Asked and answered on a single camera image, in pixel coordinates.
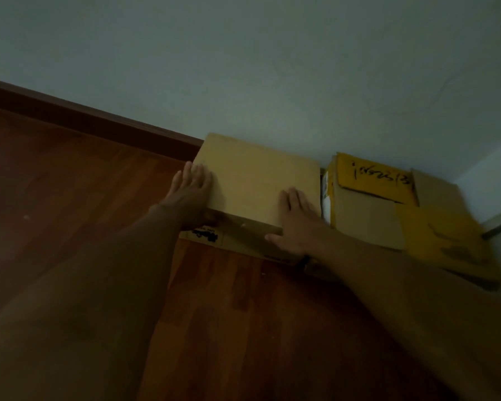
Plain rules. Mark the person's left hand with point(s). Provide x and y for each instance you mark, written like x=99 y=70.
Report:
x=188 y=200

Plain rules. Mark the person's right hand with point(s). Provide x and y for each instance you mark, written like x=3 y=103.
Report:
x=298 y=229

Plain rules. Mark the person's left fingers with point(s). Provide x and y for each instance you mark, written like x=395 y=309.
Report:
x=192 y=176

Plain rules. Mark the person's right thumb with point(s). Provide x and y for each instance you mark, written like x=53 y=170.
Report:
x=277 y=240

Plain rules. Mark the plain brown cardboard box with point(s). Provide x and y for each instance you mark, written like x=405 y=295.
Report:
x=254 y=192

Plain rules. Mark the person's left forearm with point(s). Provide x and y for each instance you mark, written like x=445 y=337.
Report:
x=73 y=304

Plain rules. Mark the person's right forearm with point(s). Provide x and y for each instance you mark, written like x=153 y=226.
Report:
x=417 y=313

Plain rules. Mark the brown wooden baseboard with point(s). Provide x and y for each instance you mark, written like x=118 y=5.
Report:
x=87 y=121

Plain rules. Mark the yellow-taped cardboard box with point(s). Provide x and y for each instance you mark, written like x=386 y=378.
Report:
x=400 y=212

